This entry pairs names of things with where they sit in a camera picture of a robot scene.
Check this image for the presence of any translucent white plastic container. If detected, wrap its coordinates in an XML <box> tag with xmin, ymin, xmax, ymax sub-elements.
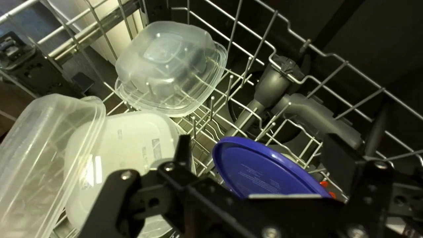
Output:
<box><xmin>65</xmin><ymin>112</ymin><xmax>183</xmax><ymax>238</ymax></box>

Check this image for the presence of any black dishwasher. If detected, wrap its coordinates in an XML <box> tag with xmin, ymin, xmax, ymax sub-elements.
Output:
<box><xmin>144</xmin><ymin>0</ymin><xmax>423</xmax><ymax>170</ymax></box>

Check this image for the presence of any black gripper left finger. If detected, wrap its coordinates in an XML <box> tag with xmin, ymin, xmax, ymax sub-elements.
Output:
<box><xmin>78</xmin><ymin>134</ymin><xmax>196</xmax><ymax>238</ymax></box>

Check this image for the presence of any dishwasher wire rack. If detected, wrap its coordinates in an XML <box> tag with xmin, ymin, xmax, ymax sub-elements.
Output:
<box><xmin>0</xmin><ymin>0</ymin><xmax>423</xmax><ymax>238</ymax></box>

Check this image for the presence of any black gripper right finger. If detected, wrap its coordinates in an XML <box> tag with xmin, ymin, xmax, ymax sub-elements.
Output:
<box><xmin>325</xmin><ymin>134</ymin><xmax>423</xmax><ymax>238</ymax></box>

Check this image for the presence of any blue round plastic lid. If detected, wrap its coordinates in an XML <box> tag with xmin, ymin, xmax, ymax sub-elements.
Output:
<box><xmin>212</xmin><ymin>135</ymin><xmax>333</xmax><ymax>201</ymax></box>

